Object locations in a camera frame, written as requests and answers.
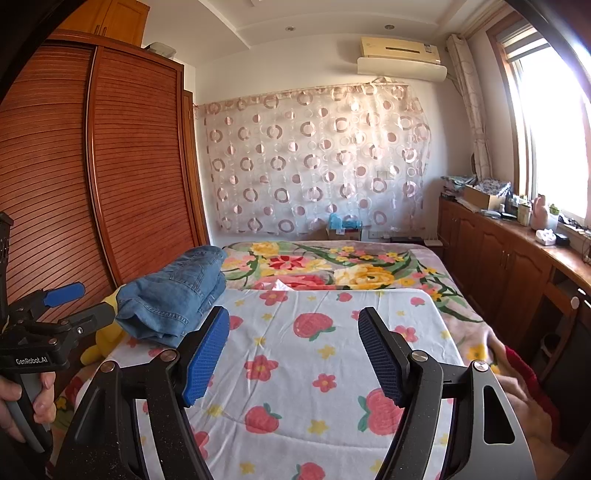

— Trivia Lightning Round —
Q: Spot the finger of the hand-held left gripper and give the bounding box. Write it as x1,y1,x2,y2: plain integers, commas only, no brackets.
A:
9,282,86,315
28,302,116,342

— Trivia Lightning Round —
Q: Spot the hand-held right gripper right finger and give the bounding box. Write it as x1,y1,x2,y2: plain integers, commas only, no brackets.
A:
358,307,536,480

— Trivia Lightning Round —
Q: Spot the slatted wooden wardrobe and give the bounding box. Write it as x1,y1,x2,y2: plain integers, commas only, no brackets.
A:
0,30,211,416

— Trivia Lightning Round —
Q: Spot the person's left hand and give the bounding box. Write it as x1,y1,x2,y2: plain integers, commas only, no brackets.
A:
0,369,57,444

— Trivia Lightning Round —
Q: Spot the blue patterned cloth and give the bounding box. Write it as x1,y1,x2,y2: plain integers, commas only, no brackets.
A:
441,174,511,195

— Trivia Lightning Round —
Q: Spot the wall air conditioner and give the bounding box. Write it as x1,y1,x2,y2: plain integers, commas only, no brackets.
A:
356,36,448,83

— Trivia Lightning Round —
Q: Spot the open cardboard box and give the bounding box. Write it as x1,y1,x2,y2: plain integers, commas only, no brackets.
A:
462,185,506,209

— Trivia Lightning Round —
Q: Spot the wooden framed window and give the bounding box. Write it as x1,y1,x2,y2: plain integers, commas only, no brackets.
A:
489,14,591,227

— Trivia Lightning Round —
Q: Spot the floral plush blanket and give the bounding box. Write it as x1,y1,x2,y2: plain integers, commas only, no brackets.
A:
51,240,571,462

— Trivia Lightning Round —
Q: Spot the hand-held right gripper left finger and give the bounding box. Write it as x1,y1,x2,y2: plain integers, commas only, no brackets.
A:
55,305,230,480

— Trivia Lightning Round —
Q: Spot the yellow plush toy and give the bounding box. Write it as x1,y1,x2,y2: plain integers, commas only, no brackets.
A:
81,288,125,365

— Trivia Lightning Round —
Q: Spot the wooden chair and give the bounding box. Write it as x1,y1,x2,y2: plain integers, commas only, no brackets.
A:
538,281,583,384

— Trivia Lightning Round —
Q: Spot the small cardboard box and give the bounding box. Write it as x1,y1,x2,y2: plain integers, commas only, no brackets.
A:
325,226,363,241

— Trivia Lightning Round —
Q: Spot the pink bottle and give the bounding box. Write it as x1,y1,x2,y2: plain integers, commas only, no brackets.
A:
531,194,550,230

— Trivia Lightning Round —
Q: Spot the long wooden sideboard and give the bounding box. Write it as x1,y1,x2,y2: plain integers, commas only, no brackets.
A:
436,196,591,416

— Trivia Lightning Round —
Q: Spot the wooden overhead cabinet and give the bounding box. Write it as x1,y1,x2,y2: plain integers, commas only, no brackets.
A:
65,0,151,47

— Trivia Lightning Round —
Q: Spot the white patterned window curtain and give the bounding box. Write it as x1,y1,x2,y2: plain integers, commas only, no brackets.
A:
445,33,495,181

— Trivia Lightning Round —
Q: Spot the white flower print sheet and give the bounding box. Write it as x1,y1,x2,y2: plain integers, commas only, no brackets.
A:
76,285,467,480

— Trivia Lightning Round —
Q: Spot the circle-patterned sheer curtain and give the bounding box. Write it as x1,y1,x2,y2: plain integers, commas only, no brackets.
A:
196,82,432,234

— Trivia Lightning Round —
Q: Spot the red blanket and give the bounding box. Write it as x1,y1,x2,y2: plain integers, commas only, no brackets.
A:
501,344,578,453

